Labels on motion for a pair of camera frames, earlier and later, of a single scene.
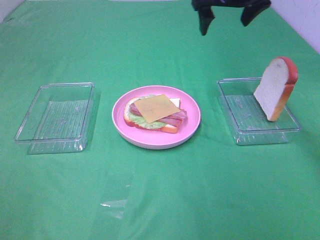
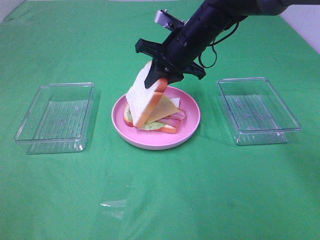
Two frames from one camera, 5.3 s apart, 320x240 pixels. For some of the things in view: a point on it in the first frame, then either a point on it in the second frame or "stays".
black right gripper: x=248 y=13 → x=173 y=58
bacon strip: x=181 y=114 stays
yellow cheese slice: x=156 y=108 stays
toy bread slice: x=280 y=75 → x=143 y=101
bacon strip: x=173 y=122 stays
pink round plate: x=150 y=139 stays
